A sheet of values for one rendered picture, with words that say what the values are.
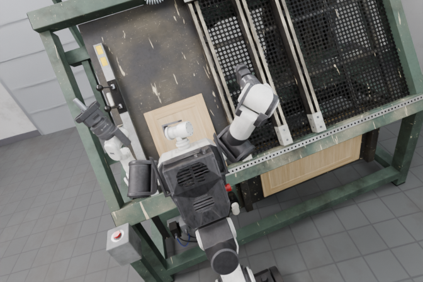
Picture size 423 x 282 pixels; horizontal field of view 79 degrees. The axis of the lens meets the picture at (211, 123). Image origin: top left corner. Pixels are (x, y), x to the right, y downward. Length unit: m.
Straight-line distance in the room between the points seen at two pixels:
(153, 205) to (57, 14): 1.20
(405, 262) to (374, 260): 0.19
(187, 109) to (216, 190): 0.71
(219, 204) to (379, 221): 1.68
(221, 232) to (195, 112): 0.75
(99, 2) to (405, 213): 2.61
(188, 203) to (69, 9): 1.22
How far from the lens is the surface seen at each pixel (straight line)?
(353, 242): 2.37
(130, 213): 1.68
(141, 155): 1.59
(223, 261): 1.12
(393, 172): 2.62
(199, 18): 1.63
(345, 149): 2.38
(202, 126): 1.58
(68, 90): 1.67
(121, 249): 1.53
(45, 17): 1.74
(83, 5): 1.69
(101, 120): 1.23
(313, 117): 1.73
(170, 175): 0.95
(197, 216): 1.07
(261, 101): 0.90
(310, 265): 2.25
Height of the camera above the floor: 2.03
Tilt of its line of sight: 34 degrees down
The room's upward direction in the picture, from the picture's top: 16 degrees counter-clockwise
